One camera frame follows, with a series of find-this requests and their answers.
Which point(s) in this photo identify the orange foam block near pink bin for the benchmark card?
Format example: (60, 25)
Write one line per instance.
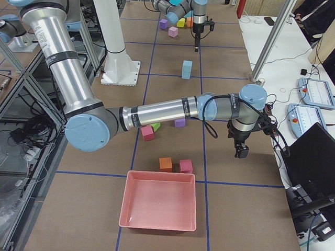
(165, 164)

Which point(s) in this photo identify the near teach pendant tablet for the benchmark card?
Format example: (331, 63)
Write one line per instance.
(303, 117)

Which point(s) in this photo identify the purple foam block near blue bin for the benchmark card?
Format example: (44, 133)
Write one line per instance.
(163, 24)

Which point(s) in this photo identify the aluminium frame post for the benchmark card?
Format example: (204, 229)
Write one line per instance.
(273, 36)

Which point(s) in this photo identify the pink plastic bin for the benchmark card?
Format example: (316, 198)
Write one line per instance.
(159, 201)

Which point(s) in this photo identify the teach pendant tablet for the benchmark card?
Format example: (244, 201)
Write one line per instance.
(303, 117)
(316, 93)

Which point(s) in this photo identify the black monitor stand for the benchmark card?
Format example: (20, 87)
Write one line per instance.
(301, 203)

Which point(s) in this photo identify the magenta foam block near bin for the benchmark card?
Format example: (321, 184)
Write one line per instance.
(186, 166)

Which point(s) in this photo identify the light blue foam block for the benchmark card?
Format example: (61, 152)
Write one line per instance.
(187, 66)

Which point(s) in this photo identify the far teach pendant tablet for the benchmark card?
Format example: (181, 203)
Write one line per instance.
(316, 93)

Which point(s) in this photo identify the violet foam block near pink bin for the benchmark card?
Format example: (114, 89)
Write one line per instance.
(179, 123)

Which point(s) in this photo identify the seated person in black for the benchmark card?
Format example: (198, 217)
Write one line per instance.
(314, 18)

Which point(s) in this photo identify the white pedestal column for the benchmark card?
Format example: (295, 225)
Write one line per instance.
(119, 68)

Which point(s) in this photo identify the pale blue foam block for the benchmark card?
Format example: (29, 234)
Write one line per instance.
(186, 74)

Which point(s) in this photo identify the black laptop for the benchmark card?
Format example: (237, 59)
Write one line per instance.
(311, 159)

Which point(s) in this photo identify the orange foam block near blue bin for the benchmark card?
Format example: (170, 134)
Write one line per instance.
(189, 22)

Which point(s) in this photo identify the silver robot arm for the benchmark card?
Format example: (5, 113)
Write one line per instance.
(90, 125)
(175, 12)

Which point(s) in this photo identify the light pink foam block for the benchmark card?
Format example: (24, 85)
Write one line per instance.
(173, 32)

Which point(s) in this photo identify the yellow foam block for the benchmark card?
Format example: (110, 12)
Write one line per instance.
(181, 23)

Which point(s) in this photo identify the green foam block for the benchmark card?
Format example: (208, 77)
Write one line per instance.
(155, 126)

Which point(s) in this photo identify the crimson foam block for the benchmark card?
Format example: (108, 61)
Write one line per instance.
(147, 133)

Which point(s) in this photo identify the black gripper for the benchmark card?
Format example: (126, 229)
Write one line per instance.
(197, 30)
(240, 135)

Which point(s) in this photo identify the small metal cylinder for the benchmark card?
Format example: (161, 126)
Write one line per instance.
(261, 82)

